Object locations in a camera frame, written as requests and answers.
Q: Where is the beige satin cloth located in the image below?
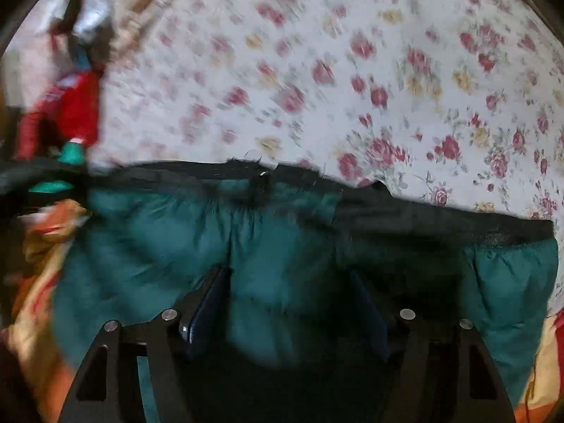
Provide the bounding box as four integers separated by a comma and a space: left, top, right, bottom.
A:
109, 0, 179, 65

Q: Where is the teal cloth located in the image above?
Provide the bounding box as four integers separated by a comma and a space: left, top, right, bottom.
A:
27, 137, 91, 195

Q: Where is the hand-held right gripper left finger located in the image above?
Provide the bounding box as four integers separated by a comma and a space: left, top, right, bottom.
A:
57, 264, 232, 423

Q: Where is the white floral bed sheet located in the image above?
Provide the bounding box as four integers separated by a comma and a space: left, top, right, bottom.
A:
86, 0, 564, 234

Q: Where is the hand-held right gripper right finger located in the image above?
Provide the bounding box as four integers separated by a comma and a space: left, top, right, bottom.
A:
348, 269, 517, 423

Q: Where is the pile of clothes, grey top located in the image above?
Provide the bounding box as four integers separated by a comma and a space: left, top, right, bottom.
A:
66, 0, 116, 38

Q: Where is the red garment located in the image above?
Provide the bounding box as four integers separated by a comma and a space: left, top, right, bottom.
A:
15, 67, 105, 163

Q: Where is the green quilted puffer jacket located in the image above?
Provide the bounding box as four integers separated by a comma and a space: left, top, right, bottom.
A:
50, 158, 560, 423

